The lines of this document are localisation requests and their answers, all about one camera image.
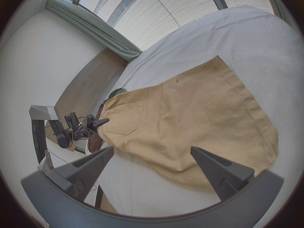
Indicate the brown shorts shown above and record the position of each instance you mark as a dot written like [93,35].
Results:
[95,142]

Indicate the green garment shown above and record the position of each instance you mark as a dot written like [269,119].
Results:
[121,91]

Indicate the black garment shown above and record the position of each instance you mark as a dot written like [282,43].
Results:
[113,93]

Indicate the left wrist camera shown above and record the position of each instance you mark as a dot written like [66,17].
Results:
[89,118]

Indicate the tan shorts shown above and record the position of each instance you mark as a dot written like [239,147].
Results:
[190,115]

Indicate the bed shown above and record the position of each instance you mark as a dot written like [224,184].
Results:
[237,32]

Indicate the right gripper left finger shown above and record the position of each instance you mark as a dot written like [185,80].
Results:
[80,174]

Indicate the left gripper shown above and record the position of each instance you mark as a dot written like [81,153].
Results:
[89,128]

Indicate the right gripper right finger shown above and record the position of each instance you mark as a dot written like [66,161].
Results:
[225,174]

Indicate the grey-green curtain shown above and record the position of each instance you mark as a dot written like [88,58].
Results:
[276,3]
[95,30]

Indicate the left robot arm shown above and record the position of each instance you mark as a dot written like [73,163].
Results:
[45,113]

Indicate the window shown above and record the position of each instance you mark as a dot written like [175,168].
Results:
[166,8]

